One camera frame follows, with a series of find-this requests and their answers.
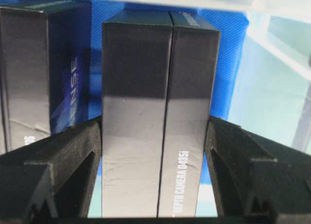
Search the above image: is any black camera box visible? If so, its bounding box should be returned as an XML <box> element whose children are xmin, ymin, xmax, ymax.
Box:
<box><xmin>102</xmin><ymin>9</ymin><xmax>220</xmax><ymax>218</ymax></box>
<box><xmin>0</xmin><ymin>0</ymin><xmax>91</xmax><ymax>152</ymax></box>

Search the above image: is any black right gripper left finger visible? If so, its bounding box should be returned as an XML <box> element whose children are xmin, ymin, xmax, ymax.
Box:
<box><xmin>0</xmin><ymin>117</ymin><xmax>102</xmax><ymax>224</ymax></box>

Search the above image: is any clear plastic storage case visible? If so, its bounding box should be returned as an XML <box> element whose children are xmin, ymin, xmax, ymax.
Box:
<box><xmin>0</xmin><ymin>0</ymin><xmax>311</xmax><ymax>224</ymax></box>

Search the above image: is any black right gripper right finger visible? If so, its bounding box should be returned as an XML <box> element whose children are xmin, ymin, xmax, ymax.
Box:
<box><xmin>205</xmin><ymin>116</ymin><xmax>311</xmax><ymax>224</ymax></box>

